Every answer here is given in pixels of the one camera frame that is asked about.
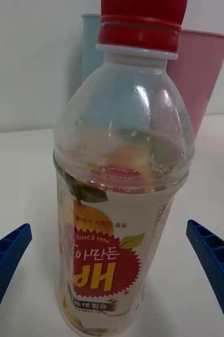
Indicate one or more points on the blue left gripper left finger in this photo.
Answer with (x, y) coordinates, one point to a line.
(1, 263)

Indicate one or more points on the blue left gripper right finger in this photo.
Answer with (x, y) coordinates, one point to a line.
(219, 263)

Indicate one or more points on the clear bottle with red cap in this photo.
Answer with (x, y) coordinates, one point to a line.
(117, 210)

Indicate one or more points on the pink plastic bin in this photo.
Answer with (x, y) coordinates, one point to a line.
(201, 79)

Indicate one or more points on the pale blue plastic bin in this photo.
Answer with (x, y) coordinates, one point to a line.
(90, 47)

